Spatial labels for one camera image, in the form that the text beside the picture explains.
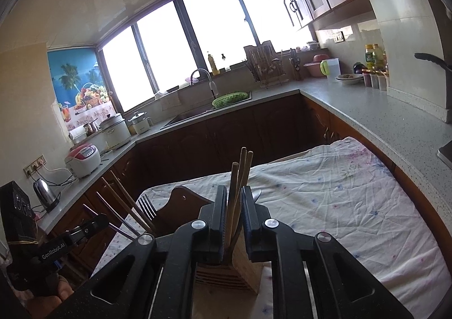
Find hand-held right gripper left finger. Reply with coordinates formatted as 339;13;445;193
46;185;227;319

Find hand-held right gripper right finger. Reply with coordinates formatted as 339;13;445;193
240;185;414;319

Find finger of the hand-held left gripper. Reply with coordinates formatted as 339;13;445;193
64;214;110;246

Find yellow bamboo chopstick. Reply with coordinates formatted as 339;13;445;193
244;150;254;192
226;161;240;252
236;146;248;196

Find metal chopstick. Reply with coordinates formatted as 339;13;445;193
82;203;138;240
96;192;142;236

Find brown wooden chopstick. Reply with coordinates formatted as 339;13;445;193
109;170;158;231
101;177;156;235

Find wooden utensil holder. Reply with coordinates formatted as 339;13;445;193
141;186;265;296

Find person's left hand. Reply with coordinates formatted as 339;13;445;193
14;277;75;319

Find steel electric kettle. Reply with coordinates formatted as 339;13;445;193
33;178;61;214

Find metal fork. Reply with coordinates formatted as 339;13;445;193
136;193;158;222

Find white and red rice cooker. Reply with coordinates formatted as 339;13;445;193
64;143;103;179

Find floral white tablecloth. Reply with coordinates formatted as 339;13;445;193
90;137;442;319

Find brown lower kitchen cabinets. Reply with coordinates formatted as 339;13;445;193
33;93;446;270

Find large white electric cooker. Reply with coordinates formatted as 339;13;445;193
98;113;132;151

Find steel kitchen sink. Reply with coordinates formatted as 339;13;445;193
160;91;254;130

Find small white electric pot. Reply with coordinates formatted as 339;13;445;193
127;111;155;135

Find green plastic basket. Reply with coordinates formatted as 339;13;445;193
212;92;250;109

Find curved steel faucet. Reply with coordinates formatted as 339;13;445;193
190;68;218;100

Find dish drying rack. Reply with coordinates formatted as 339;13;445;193
243;41;287;89

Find pink plastic basin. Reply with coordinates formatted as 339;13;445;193
303;54;330;78

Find grey speckled kitchen countertop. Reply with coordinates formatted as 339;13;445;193
35;77;452;231

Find stacked white bowls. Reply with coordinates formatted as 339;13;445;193
335;73;364;86

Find kitchen window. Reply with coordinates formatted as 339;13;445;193
96;0;316;114

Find black power cable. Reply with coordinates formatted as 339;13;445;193
45;168;77;188

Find wall power outlet strip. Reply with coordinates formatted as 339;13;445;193
23;154;47;178

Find fruit and palm wall poster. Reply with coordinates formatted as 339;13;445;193
47;48;118;132

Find white pitcher green handle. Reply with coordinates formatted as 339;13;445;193
320;58;340;82

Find black pan handle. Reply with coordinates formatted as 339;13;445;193
414;52;452;73

